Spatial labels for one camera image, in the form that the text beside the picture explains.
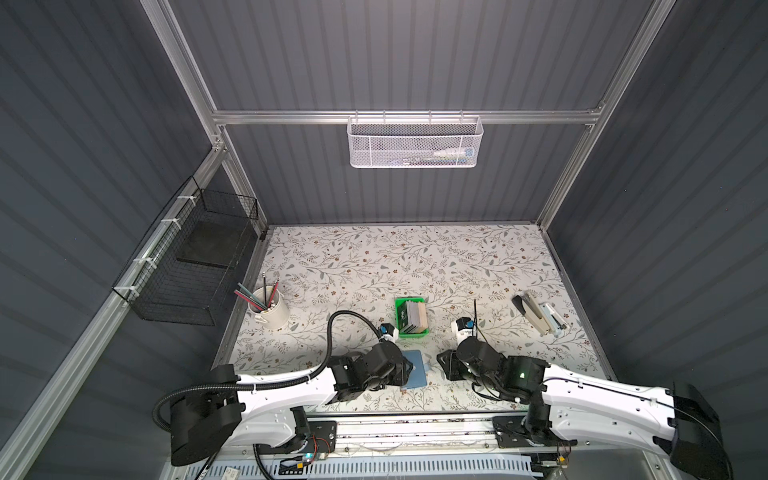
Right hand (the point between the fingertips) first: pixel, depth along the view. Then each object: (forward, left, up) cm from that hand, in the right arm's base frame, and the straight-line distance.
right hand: (439, 362), depth 78 cm
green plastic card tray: (+21, +11, -6) cm, 25 cm away
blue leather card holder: (-1, +6, -8) cm, 10 cm away
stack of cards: (+16, +6, -4) cm, 17 cm away
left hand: (-1, +7, -2) cm, 8 cm away
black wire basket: (+14, +64, +22) cm, 69 cm away
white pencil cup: (+14, +46, +1) cm, 48 cm away
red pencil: (+20, +48, +4) cm, 52 cm away
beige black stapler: (+21, -33, -10) cm, 40 cm away
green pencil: (+18, +54, +3) cm, 57 cm away
